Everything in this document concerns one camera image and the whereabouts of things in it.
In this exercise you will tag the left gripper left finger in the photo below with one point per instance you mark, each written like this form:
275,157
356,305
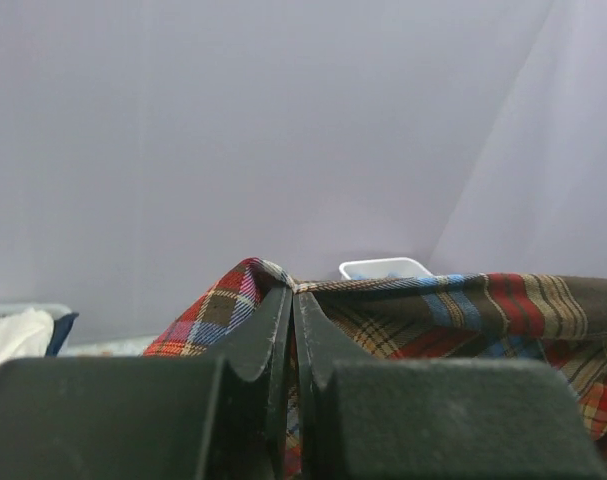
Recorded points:
218,415

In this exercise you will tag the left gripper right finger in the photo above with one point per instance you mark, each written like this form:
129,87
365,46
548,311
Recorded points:
361,417

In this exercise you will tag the plaid long sleeve shirt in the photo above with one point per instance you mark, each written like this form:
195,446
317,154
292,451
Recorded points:
559,320

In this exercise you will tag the floral table mat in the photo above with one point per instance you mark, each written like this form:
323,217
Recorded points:
120,347

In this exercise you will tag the white plastic bin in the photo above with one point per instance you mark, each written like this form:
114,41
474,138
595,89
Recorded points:
396,267

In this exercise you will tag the navy blue garment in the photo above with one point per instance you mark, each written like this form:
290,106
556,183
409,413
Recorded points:
62,328

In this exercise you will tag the white folded garment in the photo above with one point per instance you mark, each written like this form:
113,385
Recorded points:
26,334

